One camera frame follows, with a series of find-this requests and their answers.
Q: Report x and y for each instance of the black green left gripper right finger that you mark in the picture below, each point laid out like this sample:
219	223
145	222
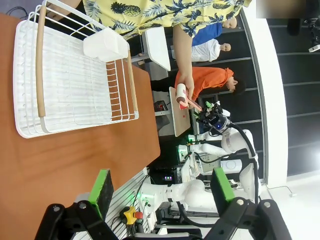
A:
221	192

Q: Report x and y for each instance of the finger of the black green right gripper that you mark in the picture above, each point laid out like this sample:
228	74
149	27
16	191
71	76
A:
201	118
212	105

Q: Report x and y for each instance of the black red box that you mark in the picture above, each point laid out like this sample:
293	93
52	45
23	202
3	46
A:
160	105

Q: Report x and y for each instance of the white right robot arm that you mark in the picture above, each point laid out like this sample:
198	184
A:
232	145

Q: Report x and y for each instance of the mannequin in blue shirt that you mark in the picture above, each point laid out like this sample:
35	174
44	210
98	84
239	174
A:
207	33

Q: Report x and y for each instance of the small wooden side table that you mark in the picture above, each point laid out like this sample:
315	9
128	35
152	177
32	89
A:
181	120

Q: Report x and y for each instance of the yellow red emergency stop button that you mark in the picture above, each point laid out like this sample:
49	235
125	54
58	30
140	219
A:
130	215

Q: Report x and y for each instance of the pink lint roller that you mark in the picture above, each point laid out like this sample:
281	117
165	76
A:
181	93

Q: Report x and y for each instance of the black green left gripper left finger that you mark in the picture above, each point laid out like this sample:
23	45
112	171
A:
100	192

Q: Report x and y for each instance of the person's left hand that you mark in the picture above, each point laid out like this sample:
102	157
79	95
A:
190	85

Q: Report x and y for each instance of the person's left forearm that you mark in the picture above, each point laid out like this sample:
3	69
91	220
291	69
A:
183	52

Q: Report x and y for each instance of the black computer box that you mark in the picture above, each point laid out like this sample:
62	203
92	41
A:
162	175

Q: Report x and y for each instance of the person in orange shirt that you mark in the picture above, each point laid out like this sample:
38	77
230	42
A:
212	77

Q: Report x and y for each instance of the black camera on stand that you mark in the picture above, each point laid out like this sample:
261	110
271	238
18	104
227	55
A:
313	32

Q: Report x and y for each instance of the white plastic utensil cup holder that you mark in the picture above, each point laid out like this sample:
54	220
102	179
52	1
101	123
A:
105	45

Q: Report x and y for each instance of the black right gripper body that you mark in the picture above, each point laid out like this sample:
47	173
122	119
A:
213	118

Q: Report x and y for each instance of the person's yellow pineapple shirt torso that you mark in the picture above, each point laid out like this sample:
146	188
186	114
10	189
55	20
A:
155	15

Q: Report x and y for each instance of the slotted aluminium base plate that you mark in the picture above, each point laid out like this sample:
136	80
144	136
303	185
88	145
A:
125	195

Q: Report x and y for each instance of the mannequin in white shirt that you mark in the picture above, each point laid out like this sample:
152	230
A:
205	51

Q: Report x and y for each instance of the white rectangular table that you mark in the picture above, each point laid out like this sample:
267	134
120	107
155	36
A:
157	47

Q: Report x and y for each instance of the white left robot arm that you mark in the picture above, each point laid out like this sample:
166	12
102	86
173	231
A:
180	191

